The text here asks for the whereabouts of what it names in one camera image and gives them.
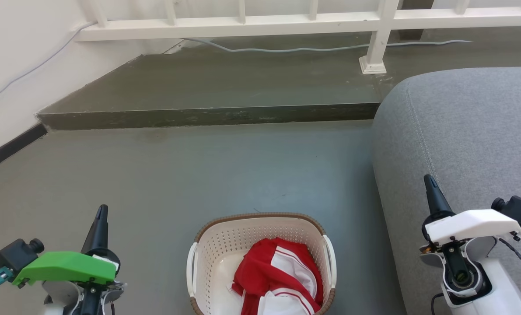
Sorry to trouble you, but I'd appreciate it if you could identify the red and white garment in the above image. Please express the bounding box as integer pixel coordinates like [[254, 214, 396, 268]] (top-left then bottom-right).
[[231, 238, 325, 315]]

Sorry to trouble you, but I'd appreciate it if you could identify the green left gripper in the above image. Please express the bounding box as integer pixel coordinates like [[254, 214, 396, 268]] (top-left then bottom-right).
[[13, 204, 121, 288]]

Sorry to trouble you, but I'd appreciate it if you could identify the black baseboard strip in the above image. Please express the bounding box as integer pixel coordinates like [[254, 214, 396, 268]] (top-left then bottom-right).
[[0, 123, 48, 176]]

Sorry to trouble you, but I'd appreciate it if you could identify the thin grey cable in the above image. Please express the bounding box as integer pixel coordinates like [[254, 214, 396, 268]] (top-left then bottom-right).
[[0, 21, 98, 108]]

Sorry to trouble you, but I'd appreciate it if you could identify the white wooden railing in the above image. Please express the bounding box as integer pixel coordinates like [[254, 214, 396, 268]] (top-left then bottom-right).
[[72, 0, 521, 75]]

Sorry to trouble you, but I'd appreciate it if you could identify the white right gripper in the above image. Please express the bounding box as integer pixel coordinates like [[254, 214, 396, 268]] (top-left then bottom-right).
[[422, 175, 521, 246]]

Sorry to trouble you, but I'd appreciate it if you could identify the thick grey cable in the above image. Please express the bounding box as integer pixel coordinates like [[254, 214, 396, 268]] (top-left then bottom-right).
[[183, 38, 473, 53]]

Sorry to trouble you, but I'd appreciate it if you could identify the grey fabric sofa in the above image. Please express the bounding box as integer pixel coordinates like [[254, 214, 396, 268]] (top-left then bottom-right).
[[371, 66, 521, 315]]

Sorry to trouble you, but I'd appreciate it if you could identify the cream plastic laundry basket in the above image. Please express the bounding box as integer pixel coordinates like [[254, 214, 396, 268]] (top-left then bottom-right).
[[186, 213, 337, 315]]

